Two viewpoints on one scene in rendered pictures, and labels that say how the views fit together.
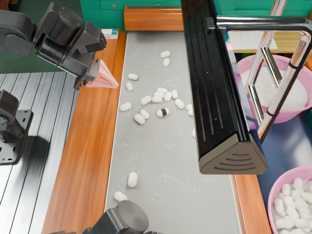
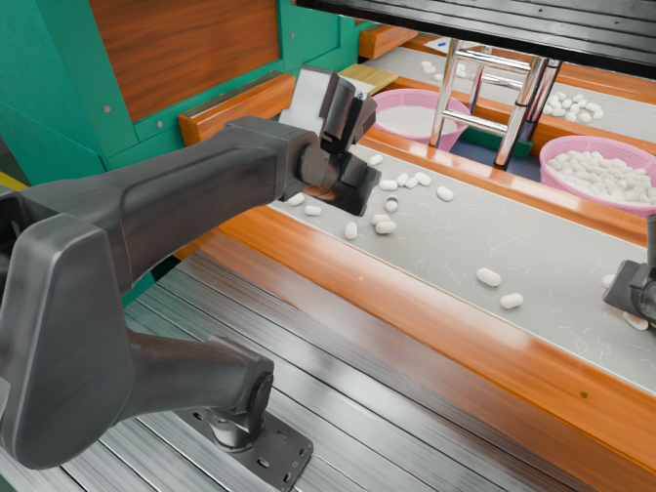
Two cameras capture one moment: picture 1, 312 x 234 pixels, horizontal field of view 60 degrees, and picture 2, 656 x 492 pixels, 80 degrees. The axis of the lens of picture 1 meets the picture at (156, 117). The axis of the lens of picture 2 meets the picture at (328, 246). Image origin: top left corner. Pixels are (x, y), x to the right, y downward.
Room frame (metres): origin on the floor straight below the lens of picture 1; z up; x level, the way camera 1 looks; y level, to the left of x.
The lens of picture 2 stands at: (0.28, 0.54, 1.22)
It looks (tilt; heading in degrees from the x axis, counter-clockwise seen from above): 44 degrees down; 304
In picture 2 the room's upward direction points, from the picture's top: 1 degrees clockwise
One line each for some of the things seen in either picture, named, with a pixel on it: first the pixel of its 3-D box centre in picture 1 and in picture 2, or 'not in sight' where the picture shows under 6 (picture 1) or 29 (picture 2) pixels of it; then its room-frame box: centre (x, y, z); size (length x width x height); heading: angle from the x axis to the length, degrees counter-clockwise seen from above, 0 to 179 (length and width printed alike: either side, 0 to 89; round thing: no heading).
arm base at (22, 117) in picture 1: (8, 127); (235, 416); (0.49, 0.44, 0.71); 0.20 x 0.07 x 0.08; 3
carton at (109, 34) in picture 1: (109, 34); not in sight; (0.89, 0.17, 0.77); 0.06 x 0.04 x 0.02; 90
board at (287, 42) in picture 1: (258, 39); (346, 88); (0.86, -0.38, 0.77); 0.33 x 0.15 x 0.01; 90
